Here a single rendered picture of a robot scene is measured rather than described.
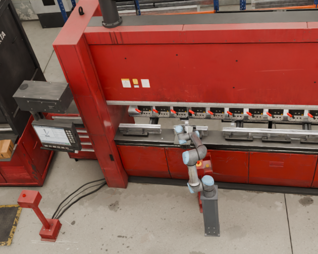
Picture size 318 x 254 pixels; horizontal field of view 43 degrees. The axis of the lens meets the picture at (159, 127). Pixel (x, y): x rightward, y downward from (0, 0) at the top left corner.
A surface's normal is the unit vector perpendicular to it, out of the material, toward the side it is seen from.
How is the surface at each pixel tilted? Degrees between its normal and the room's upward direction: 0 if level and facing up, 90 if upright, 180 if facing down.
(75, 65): 90
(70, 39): 0
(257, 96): 90
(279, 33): 90
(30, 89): 0
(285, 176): 90
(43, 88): 0
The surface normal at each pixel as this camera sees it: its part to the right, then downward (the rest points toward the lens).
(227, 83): -0.18, 0.73
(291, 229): -0.14, -0.69
